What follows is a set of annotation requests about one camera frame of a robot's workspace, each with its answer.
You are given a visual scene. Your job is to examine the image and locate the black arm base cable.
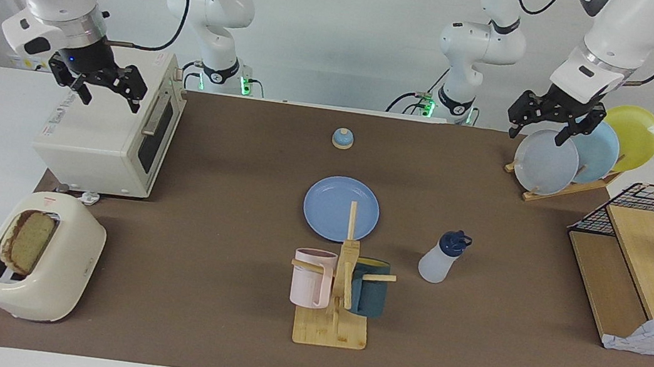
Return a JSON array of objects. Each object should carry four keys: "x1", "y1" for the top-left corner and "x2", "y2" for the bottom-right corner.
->
[{"x1": 386, "y1": 59, "x2": 452, "y2": 120}]

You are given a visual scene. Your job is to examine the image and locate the wooden plate rack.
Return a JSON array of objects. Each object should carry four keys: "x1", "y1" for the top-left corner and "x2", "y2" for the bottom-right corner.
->
[{"x1": 501, "y1": 138, "x2": 627, "y2": 214}]

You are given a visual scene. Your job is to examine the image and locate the light blue plate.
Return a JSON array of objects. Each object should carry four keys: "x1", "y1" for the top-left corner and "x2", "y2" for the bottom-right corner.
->
[{"x1": 555, "y1": 114, "x2": 625, "y2": 189}]

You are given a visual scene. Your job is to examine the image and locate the white toaster oven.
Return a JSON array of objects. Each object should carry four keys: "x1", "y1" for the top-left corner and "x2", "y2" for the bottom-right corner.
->
[{"x1": 27, "y1": 36, "x2": 193, "y2": 205}]

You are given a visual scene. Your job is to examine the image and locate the yellow plate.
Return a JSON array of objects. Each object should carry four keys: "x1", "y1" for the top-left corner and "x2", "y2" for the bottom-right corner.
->
[{"x1": 596, "y1": 102, "x2": 654, "y2": 178}]

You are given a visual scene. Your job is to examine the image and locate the wooden mug tree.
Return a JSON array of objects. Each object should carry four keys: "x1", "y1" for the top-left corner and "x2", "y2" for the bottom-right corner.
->
[{"x1": 281, "y1": 194, "x2": 407, "y2": 356}]

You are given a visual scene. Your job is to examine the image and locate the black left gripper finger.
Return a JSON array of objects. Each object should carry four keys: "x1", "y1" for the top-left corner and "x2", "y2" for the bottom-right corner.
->
[
  {"x1": 504, "y1": 88, "x2": 548, "y2": 143},
  {"x1": 554, "y1": 98, "x2": 608, "y2": 152}
]

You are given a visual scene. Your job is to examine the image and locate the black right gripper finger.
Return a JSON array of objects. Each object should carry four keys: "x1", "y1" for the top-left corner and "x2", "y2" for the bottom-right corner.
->
[
  {"x1": 45, "y1": 54, "x2": 97, "y2": 107},
  {"x1": 104, "y1": 62, "x2": 150, "y2": 116}
]

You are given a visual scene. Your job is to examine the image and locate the small blue call bell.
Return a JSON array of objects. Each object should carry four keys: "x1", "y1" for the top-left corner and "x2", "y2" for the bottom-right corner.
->
[{"x1": 331, "y1": 127, "x2": 355, "y2": 151}]

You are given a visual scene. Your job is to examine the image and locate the dark teal mug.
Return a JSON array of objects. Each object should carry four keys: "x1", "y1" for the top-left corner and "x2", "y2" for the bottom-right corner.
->
[{"x1": 346, "y1": 256, "x2": 393, "y2": 319}]

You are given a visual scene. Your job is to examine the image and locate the brown table mat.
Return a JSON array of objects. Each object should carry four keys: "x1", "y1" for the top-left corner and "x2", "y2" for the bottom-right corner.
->
[{"x1": 0, "y1": 65, "x2": 654, "y2": 367}]

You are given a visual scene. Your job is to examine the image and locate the wooden shelf with wire basket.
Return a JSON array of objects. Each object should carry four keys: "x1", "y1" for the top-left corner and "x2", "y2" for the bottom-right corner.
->
[{"x1": 553, "y1": 174, "x2": 654, "y2": 353}]

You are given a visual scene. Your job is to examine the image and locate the white wall socket box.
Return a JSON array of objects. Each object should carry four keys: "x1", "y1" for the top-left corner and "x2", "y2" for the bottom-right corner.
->
[{"x1": 6, "y1": 52, "x2": 53, "y2": 74}]

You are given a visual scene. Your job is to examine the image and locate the seasoning bottle with blue cap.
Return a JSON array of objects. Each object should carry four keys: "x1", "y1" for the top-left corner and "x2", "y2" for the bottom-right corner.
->
[{"x1": 416, "y1": 225, "x2": 475, "y2": 288}]

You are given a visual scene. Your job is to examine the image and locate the blue round plate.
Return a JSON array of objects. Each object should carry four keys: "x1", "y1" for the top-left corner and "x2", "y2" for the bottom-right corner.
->
[{"x1": 299, "y1": 172, "x2": 385, "y2": 247}]

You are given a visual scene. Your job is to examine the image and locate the pale grey plate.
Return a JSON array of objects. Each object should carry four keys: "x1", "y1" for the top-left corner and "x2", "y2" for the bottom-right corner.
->
[{"x1": 510, "y1": 125, "x2": 584, "y2": 200}]

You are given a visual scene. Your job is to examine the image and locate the cream two-slot toaster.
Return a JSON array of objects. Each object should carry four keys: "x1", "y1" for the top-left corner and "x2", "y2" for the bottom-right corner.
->
[{"x1": 0, "y1": 185, "x2": 112, "y2": 330}]

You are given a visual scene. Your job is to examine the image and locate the brown bread slice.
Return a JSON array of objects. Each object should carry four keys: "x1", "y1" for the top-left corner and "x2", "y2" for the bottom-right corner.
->
[{"x1": 0, "y1": 206, "x2": 60, "y2": 280}]

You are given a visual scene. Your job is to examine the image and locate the pink ribbed mug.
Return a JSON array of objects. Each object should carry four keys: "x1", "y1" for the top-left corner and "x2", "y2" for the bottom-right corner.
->
[{"x1": 288, "y1": 247, "x2": 339, "y2": 312}]

